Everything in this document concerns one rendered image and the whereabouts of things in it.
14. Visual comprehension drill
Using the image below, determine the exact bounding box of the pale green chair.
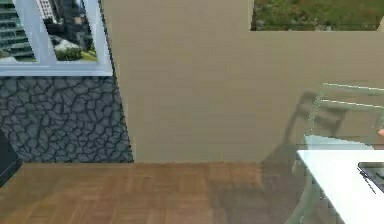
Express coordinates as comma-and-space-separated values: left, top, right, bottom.
285, 82, 384, 224

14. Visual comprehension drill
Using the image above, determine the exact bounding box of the window with green view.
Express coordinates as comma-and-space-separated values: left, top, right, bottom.
250, 0, 384, 32

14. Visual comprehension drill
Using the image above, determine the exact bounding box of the white table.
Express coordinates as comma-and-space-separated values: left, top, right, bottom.
295, 149, 384, 224

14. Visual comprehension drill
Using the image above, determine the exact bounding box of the white framed window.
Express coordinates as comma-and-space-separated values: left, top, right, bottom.
0, 0, 114, 77

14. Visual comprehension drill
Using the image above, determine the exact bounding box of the black cabinet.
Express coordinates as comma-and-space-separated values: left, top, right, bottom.
0, 129, 24, 188

